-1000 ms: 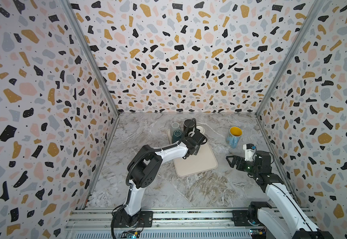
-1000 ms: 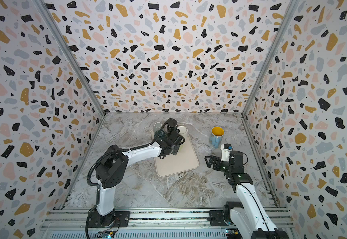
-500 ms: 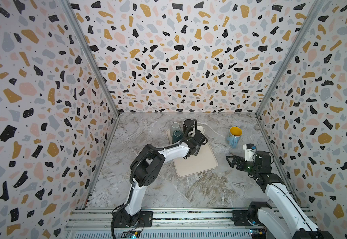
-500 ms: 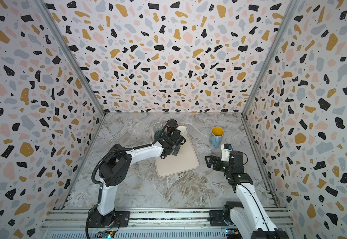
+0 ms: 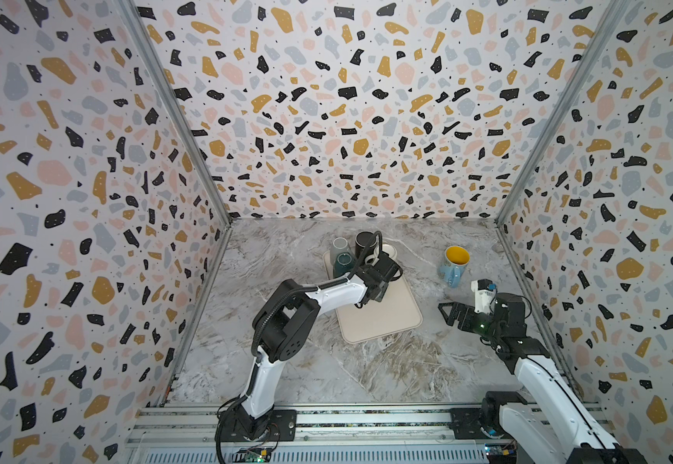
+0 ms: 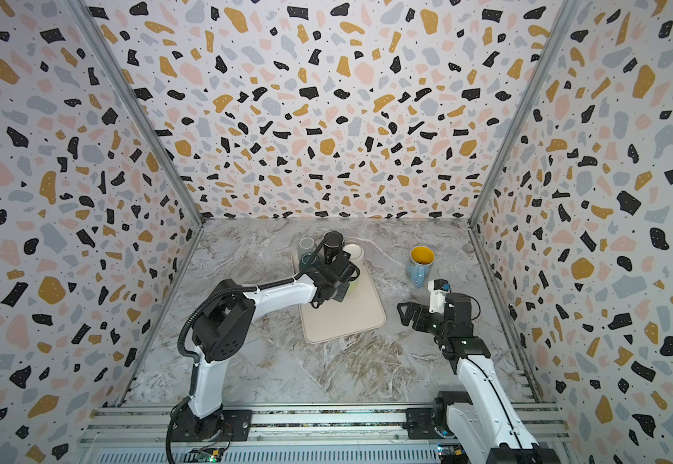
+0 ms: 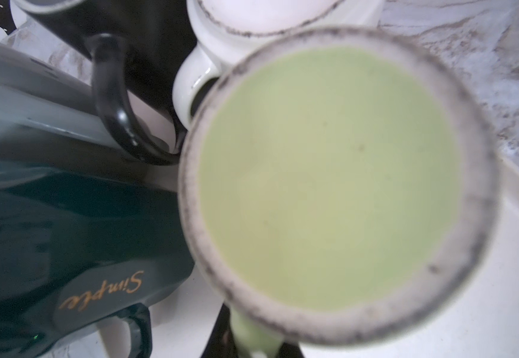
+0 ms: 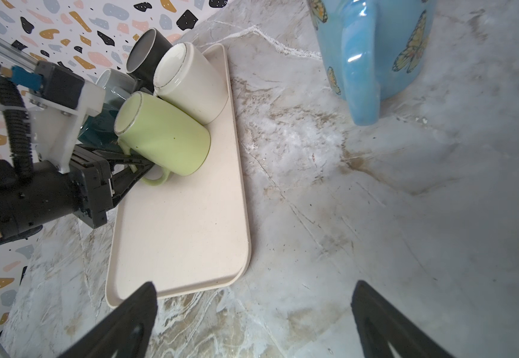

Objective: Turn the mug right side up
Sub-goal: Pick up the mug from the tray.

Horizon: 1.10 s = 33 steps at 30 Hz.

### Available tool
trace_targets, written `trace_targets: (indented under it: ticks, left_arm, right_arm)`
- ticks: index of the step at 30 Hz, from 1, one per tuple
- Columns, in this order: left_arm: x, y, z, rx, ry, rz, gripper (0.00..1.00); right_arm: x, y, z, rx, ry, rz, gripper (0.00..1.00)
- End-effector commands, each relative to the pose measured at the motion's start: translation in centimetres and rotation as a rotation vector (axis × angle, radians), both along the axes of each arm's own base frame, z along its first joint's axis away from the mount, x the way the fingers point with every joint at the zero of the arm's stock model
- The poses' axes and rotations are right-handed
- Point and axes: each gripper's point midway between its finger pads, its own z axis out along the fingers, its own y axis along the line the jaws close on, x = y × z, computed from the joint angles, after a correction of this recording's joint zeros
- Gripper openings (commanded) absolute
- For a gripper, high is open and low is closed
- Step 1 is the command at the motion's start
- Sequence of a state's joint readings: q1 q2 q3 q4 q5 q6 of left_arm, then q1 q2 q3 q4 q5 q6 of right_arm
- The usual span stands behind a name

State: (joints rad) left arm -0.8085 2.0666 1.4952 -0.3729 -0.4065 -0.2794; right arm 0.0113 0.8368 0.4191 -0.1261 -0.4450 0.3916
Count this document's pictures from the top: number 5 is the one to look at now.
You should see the right corner aluminium profile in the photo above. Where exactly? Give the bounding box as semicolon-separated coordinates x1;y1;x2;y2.
494;0;629;229

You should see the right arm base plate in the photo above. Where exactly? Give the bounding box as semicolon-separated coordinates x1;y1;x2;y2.
449;405;533;440

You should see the dark teal mug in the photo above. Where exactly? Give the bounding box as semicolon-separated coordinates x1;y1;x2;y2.
332;252;356;278

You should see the blue butterfly mug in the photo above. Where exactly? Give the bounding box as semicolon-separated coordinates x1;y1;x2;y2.
438;246;471;288

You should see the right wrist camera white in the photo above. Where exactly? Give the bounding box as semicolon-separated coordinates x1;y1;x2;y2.
471;278;498;314

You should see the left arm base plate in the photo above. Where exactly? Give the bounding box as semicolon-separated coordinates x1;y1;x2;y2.
216;407;298;443

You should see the corner aluminium profile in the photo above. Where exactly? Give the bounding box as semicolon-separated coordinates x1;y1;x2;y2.
116;0;232;230
494;0;629;229

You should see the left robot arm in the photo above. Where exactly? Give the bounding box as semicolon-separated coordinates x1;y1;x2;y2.
233;251;403;423

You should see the black mug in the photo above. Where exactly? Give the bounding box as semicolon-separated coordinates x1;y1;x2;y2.
355;231;379;259

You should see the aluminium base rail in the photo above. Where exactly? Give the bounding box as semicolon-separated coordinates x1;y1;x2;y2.
124;402;622;464

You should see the white mug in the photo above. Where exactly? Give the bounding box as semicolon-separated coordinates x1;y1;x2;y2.
382;243;397;260

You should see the black corrugated cable conduit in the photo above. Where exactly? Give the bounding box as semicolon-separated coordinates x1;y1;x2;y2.
213;230;384;464

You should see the beige rectangular tray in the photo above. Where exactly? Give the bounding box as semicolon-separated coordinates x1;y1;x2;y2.
323;242;424;346

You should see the left corner aluminium profile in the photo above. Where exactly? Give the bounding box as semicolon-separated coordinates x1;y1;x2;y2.
116;0;232;230

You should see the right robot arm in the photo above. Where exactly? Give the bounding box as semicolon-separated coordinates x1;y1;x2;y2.
438;289;646;463

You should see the grey mug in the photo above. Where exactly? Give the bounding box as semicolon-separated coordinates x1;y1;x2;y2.
330;237;350;261

